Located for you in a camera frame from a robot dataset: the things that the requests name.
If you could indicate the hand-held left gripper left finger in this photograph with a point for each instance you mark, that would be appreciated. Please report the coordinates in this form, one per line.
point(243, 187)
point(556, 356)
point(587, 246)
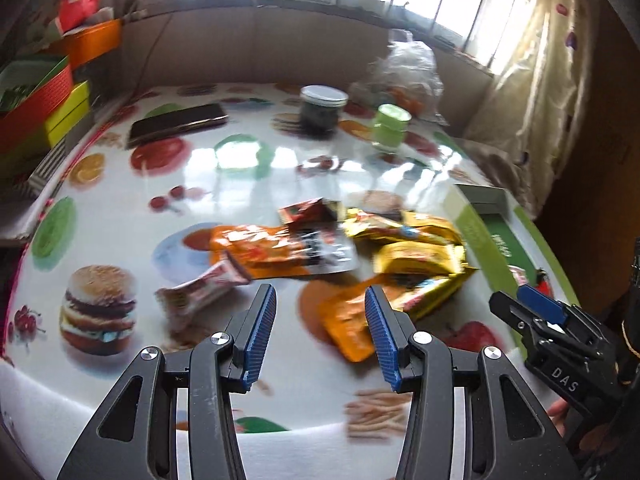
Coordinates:
point(260, 340)

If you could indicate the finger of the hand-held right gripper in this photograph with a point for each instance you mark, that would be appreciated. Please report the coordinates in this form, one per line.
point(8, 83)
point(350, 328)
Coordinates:
point(542, 305)
point(510, 310)

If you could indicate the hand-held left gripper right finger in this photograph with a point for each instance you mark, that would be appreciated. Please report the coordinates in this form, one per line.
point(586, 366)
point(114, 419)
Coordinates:
point(382, 340)

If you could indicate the red white snack packet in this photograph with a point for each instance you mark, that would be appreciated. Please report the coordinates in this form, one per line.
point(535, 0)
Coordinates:
point(195, 292)
point(520, 276)

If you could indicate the orange white snack packet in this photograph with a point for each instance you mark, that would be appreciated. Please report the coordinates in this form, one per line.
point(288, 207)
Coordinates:
point(345, 320)
point(255, 247)

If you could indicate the yellow long snack bar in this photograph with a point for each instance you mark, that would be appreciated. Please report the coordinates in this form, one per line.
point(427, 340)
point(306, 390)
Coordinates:
point(435, 292)
point(420, 258)

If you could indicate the green white cardboard box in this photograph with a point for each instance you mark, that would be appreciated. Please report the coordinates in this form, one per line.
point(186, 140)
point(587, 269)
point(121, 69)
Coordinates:
point(480, 240)

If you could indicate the golden snack packet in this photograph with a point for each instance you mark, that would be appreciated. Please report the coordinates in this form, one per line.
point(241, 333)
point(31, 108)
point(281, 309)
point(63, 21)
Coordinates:
point(435, 227)
point(375, 225)

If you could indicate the dark red triangular snack packet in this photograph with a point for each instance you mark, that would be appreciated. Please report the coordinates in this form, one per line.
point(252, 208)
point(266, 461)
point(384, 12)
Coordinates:
point(305, 210)

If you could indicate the person's right hand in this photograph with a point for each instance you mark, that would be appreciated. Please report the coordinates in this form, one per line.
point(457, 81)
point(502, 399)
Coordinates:
point(559, 412)

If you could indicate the food printed tablecloth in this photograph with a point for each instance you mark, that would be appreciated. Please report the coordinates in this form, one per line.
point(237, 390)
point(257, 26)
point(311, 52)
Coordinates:
point(240, 185)

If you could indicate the beige curtain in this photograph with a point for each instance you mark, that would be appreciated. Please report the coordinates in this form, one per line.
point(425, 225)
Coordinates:
point(530, 100)

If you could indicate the green jar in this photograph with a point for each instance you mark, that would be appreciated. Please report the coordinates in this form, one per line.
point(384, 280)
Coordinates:
point(390, 127)

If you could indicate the black smartphone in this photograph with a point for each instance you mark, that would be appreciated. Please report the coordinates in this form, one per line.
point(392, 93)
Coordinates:
point(175, 125)

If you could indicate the clear jar with white lid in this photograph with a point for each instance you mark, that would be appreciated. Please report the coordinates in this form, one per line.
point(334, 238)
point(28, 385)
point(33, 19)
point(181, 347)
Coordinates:
point(322, 115)

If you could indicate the clear plastic bag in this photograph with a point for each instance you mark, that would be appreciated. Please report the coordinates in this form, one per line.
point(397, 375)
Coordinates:
point(405, 70)

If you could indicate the striped box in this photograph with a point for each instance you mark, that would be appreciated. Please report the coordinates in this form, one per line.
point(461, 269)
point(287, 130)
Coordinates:
point(47, 170)

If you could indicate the yellow-green box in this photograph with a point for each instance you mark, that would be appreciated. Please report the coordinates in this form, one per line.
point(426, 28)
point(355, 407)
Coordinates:
point(67, 117)

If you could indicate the red ribbed box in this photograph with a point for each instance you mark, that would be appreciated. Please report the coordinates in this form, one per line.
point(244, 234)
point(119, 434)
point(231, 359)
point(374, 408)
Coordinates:
point(45, 100)

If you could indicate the orange box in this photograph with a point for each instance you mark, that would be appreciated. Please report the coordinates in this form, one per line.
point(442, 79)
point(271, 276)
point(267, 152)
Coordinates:
point(95, 42)

